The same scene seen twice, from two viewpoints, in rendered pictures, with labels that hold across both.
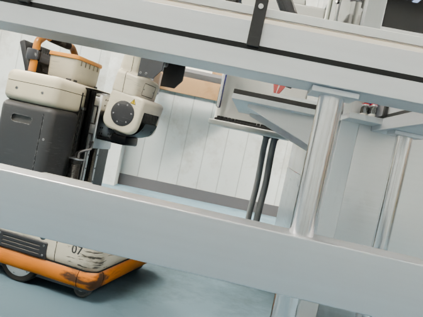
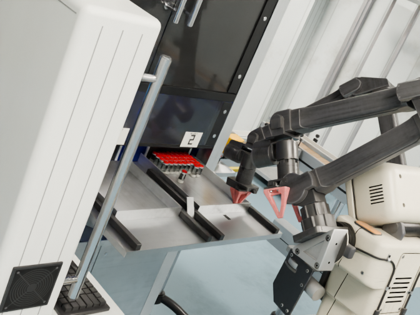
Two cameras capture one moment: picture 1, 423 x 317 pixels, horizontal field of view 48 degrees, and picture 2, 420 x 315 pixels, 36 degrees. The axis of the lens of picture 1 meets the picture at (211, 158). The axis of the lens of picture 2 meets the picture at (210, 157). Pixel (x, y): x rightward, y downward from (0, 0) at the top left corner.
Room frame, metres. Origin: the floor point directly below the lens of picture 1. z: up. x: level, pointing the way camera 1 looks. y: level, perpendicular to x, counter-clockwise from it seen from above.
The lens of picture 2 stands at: (3.66, 0.86, 1.78)
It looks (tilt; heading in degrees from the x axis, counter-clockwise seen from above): 20 degrees down; 214
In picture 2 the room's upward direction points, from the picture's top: 24 degrees clockwise
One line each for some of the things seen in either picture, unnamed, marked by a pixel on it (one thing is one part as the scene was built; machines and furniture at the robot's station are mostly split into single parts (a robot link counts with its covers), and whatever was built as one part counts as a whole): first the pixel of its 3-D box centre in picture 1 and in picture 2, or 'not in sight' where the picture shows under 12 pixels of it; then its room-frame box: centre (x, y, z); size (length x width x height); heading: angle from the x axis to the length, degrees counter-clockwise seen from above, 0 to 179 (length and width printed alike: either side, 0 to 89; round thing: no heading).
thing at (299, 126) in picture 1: (287, 129); not in sight; (1.82, -0.26, 0.80); 0.34 x 0.03 x 0.13; 85
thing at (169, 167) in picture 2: not in sight; (180, 167); (1.89, -0.44, 0.90); 0.18 x 0.02 x 0.05; 175
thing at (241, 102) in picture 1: (289, 115); (167, 201); (2.07, -0.30, 0.87); 0.70 x 0.48 x 0.02; 175
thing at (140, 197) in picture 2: not in sight; (118, 184); (2.24, -0.38, 0.90); 0.34 x 0.26 x 0.04; 85
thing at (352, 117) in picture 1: (366, 120); (213, 165); (1.62, -0.49, 0.87); 0.14 x 0.13 x 0.02; 85
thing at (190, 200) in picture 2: not in sight; (200, 216); (2.09, -0.15, 0.91); 0.14 x 0.03 x 0.06; 85
